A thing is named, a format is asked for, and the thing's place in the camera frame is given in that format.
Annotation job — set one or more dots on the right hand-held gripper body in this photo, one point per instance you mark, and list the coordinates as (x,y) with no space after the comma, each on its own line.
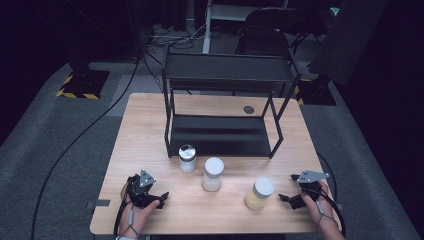
(310,186)

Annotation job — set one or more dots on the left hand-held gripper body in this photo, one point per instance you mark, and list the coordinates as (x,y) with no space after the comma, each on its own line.
(141,193)

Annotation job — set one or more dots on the white-lidded jar of yellow grains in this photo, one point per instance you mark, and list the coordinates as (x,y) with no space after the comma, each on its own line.
(259,195)

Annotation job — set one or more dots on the glass shaker with metal lid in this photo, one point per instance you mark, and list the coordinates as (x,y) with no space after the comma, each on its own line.
(187,160)

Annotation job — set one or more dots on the white-lidded jar of white powder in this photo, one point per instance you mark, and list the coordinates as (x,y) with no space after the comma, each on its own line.
(212,175)

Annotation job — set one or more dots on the black metal two-tier shelf rack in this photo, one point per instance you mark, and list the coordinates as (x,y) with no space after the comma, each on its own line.
(220,133)

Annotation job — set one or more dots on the person's right hand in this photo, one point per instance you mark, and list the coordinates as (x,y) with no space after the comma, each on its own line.
(321,208)

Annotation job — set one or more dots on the person's left hand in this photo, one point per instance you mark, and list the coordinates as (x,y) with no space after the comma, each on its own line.
(135,220)

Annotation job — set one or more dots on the dark round table grommet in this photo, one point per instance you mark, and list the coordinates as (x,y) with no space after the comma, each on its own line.
(248,110)

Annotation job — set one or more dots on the black folding chair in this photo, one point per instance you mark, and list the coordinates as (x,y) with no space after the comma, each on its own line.
(263,36)

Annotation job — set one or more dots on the grey hanging panel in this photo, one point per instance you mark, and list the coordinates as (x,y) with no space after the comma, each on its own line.
(350,36)

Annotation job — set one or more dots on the white metal stand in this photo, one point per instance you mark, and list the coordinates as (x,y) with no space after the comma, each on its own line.
(207,33)

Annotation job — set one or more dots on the black yellow striped base plate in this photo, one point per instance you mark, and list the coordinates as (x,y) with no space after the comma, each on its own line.
(85,83)
(316,93)

